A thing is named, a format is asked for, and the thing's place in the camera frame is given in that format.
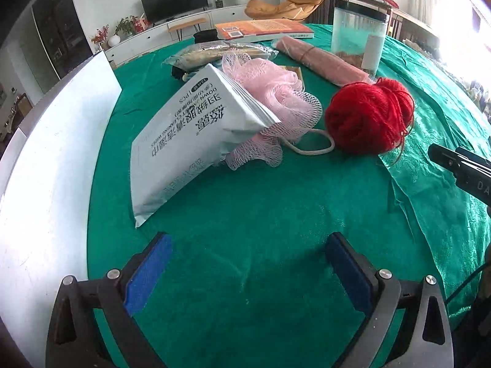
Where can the red cloth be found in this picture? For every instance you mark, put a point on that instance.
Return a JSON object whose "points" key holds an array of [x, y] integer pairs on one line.
{"points": [[389, 2]]}

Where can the green felt table cover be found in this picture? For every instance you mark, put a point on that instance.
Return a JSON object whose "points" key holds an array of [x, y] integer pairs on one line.
{"points": [[249, 237]]}

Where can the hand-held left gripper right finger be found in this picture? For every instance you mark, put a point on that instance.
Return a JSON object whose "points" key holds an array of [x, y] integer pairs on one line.
{"points": [[349, 276]]}

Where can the white board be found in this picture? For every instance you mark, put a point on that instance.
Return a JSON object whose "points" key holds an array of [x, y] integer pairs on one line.
{"points": [[46, 199]]}

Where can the pink mesh bath pouf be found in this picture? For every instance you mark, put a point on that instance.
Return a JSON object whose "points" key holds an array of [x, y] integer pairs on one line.
{"points": [[268, 84]]}

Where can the pink towel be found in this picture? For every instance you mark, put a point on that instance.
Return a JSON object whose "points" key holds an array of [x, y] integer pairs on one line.
{"points": [[326, 61]]}

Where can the orange lounge chair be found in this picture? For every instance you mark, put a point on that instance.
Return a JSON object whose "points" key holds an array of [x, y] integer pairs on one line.
{"points": [[291, 2]]}

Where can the small wooden bench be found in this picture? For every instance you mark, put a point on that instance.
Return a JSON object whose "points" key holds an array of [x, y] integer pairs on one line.
{"points": [[188, 23]]}

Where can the red box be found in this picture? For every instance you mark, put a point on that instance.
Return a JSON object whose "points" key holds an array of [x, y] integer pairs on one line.
{"points": [[141, 25]]}

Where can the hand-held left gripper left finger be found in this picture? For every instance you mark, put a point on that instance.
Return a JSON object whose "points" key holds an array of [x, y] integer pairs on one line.
{"points": [[147, 276]]}

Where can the black television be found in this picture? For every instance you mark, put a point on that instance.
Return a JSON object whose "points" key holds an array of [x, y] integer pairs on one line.
{"points": [[172, 2]]}

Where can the white television cabinet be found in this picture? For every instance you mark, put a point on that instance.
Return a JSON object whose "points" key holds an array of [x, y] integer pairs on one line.
{"points": [[153, 36]]}

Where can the shiny green patterned cloth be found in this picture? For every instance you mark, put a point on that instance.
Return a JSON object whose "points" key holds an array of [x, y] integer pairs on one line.
{"points": [[429, 103]]}

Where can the white vase with red flowers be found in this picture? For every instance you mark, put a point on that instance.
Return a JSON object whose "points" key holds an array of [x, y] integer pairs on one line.
{"points": [[113, 40]]}

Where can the bag of cotton swabs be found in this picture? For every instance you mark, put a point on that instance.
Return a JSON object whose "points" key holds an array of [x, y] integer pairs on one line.
{"points": [[214, 51]]}

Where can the dark display cabinet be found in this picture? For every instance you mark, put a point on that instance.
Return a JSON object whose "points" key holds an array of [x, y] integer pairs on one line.
{"points": [[61, 27]]}

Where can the bushy potted plant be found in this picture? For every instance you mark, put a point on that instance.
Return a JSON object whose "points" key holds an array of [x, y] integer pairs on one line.
{"points": [[126, 26]]}

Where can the orange book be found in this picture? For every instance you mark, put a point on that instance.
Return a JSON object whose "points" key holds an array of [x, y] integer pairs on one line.
{"points": [[264, 27]]}

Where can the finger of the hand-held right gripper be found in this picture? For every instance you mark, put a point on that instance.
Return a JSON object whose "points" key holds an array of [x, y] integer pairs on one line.
{"points": [[443, 156]]}

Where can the white wet wipes packet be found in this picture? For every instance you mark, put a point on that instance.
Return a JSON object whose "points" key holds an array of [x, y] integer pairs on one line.
{"points": [[191, 142]]}

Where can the red yarn ball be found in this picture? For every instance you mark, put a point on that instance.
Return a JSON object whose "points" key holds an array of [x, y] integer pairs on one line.
{"points": [[364, 119]]}

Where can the clear jar with black lid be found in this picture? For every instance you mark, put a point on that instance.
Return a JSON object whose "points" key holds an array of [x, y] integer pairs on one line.
{"points": [[353, 34]]}

